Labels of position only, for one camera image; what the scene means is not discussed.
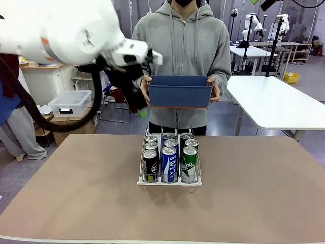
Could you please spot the yellow plastic basket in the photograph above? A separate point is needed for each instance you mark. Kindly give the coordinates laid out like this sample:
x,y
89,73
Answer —
x,y
292,78

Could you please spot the black flat bag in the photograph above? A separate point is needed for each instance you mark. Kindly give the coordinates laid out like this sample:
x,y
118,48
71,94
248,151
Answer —
x,y
81,68

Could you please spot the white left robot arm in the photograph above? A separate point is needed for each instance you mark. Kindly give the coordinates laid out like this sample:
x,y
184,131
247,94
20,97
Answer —
x,y
63,33

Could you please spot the black tripod stand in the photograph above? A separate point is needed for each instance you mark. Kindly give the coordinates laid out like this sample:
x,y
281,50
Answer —
x,y
245,58
273,50

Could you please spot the black light stand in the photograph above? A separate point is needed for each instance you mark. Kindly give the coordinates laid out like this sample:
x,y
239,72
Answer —
x,y
234,11

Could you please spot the person's right forearm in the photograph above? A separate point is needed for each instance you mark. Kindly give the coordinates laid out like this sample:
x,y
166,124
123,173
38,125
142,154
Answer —
x,y
146,69

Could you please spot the clear plastic storage box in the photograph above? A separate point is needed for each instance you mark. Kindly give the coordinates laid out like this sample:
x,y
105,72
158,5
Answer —
x,y
68,101

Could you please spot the white cart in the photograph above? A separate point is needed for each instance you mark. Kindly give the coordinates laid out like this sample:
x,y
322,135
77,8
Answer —
x,y
81,79

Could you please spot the large brown cardboard box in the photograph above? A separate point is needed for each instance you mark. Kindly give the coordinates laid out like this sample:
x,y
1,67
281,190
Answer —
x,y
63,138

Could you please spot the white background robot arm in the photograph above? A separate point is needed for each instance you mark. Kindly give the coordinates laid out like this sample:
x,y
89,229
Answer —
x,y
257,24
285,24

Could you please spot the person in grey hoodie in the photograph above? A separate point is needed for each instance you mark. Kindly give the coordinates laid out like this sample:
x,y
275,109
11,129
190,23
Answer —
x,y
182,50

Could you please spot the black office chair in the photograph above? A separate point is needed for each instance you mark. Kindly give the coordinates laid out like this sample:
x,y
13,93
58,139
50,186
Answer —
x,y
114,118

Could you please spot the wooden shelf rack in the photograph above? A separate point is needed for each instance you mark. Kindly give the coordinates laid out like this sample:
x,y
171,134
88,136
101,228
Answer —
x,y
302,43

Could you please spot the small wooden side table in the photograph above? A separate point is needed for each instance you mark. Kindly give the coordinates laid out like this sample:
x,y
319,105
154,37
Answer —
x,y
43,131

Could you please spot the red jacket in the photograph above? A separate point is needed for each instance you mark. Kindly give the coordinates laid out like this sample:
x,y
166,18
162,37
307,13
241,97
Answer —
x,y
118,95

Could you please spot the large white table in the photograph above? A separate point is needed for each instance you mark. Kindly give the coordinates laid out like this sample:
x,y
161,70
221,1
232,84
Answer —
x,y
279,106

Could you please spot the person's left hand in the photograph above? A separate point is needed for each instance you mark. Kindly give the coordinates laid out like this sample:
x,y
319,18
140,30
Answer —
x,y
215,91

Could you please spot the blue plastic bin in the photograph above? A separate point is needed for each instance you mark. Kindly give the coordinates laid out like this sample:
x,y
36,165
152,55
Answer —
x,y
180,92

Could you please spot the person's left forearm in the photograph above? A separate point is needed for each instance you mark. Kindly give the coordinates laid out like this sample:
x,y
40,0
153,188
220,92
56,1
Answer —
x,y
223,78

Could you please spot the person's right hand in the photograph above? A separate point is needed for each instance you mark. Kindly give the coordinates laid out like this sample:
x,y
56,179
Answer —
x,y
145,87

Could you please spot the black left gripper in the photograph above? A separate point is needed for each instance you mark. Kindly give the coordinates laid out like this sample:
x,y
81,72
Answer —
x,y
127,81

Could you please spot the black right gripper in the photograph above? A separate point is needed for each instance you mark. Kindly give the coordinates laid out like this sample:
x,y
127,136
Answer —
x,y
267,5

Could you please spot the white desk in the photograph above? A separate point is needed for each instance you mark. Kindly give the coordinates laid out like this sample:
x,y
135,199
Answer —
x,y
248,50

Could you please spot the white cabinet with wooden top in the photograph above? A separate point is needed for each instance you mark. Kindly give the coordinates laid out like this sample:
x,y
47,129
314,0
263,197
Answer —
x,y
43,84

